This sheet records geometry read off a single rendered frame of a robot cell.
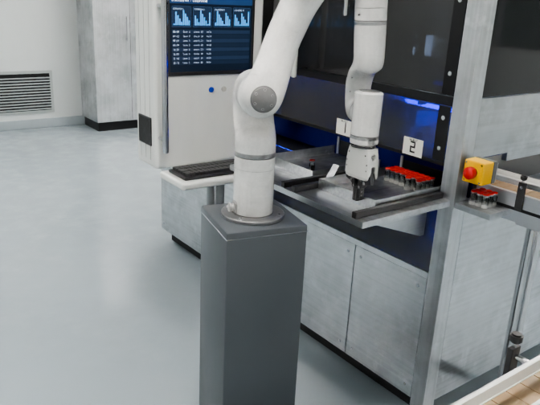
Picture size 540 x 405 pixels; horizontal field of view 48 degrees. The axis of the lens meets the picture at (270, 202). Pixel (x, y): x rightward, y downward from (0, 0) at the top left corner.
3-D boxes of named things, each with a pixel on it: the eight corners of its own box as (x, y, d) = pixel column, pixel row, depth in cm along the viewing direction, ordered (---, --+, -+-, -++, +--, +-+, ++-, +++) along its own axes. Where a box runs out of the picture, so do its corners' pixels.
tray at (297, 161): (333, 153, 252) (334, 145, 251) (379, 168, 232) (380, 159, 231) (267, 162, 232) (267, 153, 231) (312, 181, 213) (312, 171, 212)
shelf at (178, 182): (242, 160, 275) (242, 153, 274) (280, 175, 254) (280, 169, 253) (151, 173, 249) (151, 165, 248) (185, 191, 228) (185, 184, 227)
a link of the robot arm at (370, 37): (343, 18, 181) (340, 120, 191) (360, 22, 166) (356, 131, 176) (372, 18, 182) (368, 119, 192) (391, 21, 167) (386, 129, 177)
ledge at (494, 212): (480, 201, 206) (480, 195, 205) (514, 213, 196) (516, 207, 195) (454, 208, 198) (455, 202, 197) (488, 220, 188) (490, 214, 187)
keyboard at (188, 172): (251, 160, 264) (252, 154, 263) (271, 168, 253) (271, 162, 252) (168, 172, 241) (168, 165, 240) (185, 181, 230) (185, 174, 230)
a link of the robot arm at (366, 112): (345, 130, 185) (355, 137, 177) (350, 87, 181) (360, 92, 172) (372, 131, 187) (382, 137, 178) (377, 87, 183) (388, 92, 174)
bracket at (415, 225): (417, 231, 212) (421, 196, 208) (423, 235, 210) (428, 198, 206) (345, 252, 192) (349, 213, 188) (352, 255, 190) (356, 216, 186)
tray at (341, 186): (387, 174, 224) (388, 165, 223) (445, 194, 205) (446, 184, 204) (317, 188, 204) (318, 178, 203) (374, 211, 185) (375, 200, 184)
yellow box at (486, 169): (475, 177, 197) (478, 156, 195) (494, 183, 192) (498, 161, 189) (460, 180, 193) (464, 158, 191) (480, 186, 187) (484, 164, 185)
